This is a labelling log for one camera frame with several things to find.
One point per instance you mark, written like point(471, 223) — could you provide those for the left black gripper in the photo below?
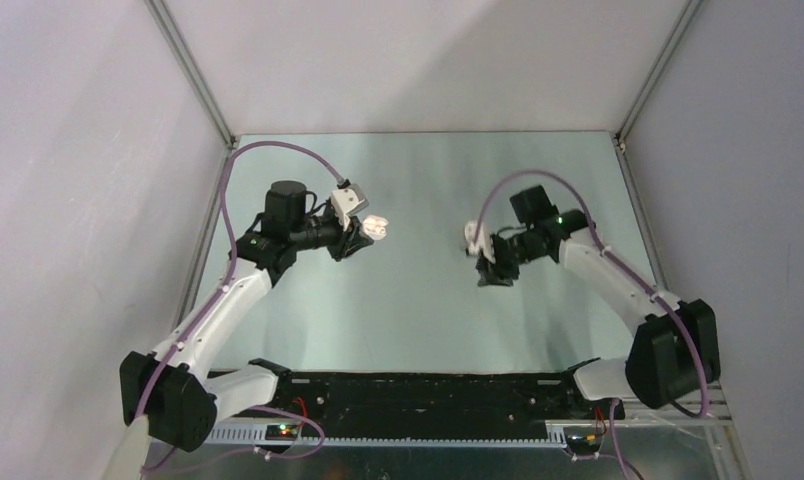
point(347, 242)

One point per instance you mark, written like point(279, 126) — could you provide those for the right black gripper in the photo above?
point(497, 273)

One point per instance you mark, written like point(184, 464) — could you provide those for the white earbud charging case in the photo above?
point(374, 227)

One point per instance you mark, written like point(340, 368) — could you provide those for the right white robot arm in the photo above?
point(674, 350)

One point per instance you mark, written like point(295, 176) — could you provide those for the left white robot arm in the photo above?
point(169, 386)

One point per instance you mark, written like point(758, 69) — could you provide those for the right circuit board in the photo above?
point(583, 446)

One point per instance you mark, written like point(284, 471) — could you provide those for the circuit board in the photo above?
point(282, 432)
point(583, 446)

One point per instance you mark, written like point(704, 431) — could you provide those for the left circuit board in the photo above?
point(282, 432)

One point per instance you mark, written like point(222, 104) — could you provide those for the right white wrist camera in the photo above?
point(478, 242)

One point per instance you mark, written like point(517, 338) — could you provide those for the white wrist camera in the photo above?
point(347, 201)
point(478, 242)

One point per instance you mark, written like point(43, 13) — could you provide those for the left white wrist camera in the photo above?
point(347, 201)

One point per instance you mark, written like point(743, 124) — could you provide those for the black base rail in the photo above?
point(442, 407)

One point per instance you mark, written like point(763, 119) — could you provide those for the right aluminium frame post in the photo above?
point(669, 48)

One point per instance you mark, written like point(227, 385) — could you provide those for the aluminium frame post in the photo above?
point(175, 39)
point(669, 48)

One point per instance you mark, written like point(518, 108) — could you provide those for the left aluminium frame post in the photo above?
point(175, 39)

